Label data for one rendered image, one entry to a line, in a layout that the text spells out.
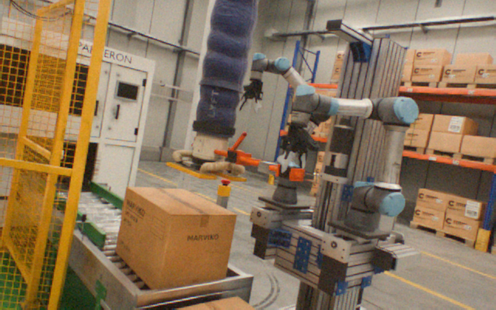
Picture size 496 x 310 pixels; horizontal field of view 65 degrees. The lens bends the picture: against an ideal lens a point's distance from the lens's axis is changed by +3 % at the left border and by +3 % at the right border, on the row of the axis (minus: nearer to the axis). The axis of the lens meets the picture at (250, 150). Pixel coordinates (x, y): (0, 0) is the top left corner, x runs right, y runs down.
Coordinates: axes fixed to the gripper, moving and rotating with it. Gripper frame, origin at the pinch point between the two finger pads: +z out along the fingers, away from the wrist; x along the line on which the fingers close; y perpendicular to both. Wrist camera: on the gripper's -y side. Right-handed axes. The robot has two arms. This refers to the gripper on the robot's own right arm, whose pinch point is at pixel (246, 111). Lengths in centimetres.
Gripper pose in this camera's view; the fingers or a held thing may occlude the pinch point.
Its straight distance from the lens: 227.9
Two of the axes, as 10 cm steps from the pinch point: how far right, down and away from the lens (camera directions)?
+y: 7.1, 0.9, 7.0
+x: -6.8, -1.6, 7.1
